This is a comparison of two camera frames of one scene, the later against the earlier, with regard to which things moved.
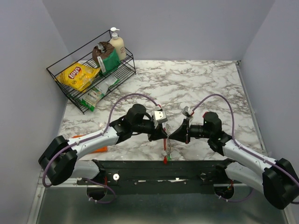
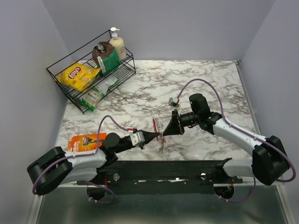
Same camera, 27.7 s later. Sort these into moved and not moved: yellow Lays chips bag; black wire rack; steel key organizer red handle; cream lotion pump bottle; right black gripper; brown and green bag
Moved: steel key organizer red handle; right black gripper
Not moved: brown and green bag; black wire rack; yellow Lays chips bag; cream lotion pump bottle
